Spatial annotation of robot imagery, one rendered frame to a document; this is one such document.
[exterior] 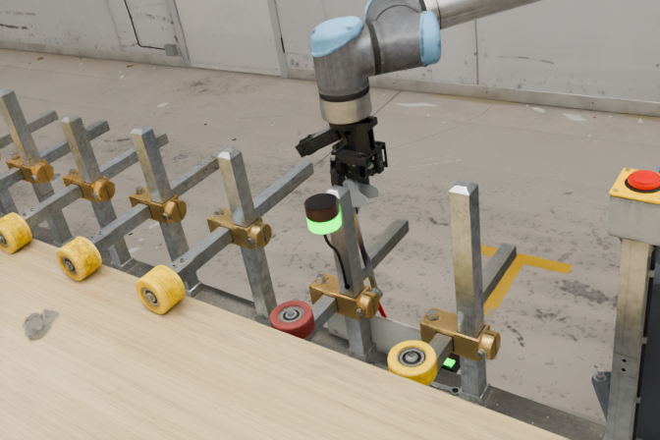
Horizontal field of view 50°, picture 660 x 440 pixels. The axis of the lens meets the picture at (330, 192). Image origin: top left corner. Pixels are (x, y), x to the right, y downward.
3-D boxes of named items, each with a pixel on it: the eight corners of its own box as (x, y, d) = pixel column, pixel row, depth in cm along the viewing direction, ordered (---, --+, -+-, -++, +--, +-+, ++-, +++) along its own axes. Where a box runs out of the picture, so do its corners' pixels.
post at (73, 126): (129, 272, 191) (70, 111, 167) (137, 275, 189) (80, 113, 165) (119, 279, 189) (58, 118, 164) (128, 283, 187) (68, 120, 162)
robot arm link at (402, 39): (427, -1, 125) (358, 12, 124) (445, 17, 115) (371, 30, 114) (430, 49, 129) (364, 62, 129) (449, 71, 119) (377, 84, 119)
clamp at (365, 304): (325, 291, 147) (322, 271, 144) (381, 308, 139) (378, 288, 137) (309, 306, 143) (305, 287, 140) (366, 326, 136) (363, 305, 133)
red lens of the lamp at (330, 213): (318, 200, 127) (316, 190, 126) (346, 207, 124) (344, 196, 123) (299, 217, 123) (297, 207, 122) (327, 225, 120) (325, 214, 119)
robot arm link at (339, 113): (308, 99, 123) (339, 79, 129) (312, 125, 125) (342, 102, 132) (352, 105, 118) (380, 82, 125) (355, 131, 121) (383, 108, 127)
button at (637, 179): (632, 178, 95) (632, 166, 94) (663, 183, 93) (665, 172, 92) (623, 192, 92) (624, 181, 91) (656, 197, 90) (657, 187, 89)
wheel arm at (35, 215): (160, 140, 197) (157, 129, 195) (169, 142, 195) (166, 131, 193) (7, 236, 163) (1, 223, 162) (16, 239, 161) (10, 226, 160)
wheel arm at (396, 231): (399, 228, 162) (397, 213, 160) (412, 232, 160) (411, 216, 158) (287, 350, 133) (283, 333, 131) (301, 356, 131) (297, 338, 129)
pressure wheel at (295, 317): (296, 338, 139) (286, 293, 133) (329, 351, 135) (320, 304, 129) (271, 364, 134) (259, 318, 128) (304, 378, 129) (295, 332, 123)
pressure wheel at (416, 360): (387, 393, 123) (380, 345, 118) (430, 380, 125) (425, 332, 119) (402, 427, 117) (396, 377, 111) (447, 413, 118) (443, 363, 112)
